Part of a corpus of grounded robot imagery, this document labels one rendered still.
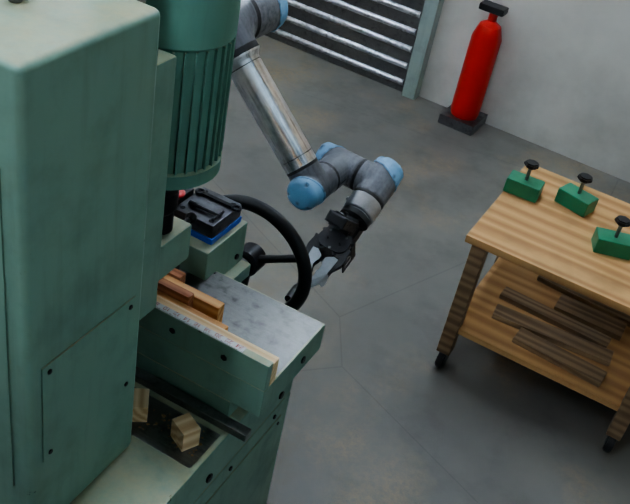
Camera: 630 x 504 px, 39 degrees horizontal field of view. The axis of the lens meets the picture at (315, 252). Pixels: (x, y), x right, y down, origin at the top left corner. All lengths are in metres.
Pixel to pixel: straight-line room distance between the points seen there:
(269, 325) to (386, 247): 1.88
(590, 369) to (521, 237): 0.47
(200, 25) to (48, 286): 0.38
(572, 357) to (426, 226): 0.99
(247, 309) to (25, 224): 0.67
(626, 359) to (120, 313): 2.04
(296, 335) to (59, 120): 0.72
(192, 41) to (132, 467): 0.65
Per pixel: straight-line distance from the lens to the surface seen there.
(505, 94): 4.41
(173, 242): 1.42
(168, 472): 1.42
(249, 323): 1.53
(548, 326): 2.92
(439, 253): 3.43
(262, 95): 1.87
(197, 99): 1.23
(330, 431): 2.62
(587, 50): 4.24
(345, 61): 4.68
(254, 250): 1.80
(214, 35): 1.19
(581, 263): 2.65
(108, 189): 1.06
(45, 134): 0.93
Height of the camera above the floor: 1.90
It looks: 36 degrees down
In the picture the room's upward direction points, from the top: 12 degrees clockwise
